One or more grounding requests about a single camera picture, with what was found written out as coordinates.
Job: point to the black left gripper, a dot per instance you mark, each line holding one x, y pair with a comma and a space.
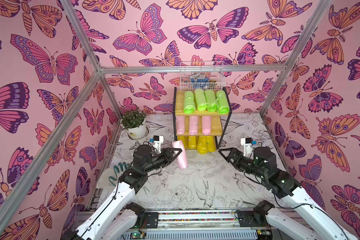
166, 156

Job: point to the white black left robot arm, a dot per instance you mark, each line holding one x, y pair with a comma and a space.
117, 214

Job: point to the pink roll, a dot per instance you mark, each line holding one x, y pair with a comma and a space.
193, 125
180, 125
206, 125
182, 159

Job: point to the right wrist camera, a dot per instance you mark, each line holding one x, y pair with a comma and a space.
248, 146

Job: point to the potted green plant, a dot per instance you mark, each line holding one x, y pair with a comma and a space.
134, 122

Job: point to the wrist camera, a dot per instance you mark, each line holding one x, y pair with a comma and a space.
248, 146
156, 141

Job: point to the white wire basket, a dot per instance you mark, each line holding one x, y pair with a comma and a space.
199, 75

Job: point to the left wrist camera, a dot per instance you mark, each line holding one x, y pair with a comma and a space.
156, 141

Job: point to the white green work glove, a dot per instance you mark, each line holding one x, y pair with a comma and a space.
109, 177

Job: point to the yellow roll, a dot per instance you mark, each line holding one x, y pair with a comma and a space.
183, 139
192, 142
202, 146
211, 145

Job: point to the green roll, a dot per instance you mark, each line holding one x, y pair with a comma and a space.
212, 105
189, 105
222, 102
201, 101

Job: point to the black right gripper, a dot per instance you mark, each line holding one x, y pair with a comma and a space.
234, 157

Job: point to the wooden three-tier shelf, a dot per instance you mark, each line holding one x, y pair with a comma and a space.
219, 122

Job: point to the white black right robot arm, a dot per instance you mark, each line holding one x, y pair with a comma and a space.
263, 166

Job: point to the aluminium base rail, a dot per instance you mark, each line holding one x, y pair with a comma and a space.
203, 225

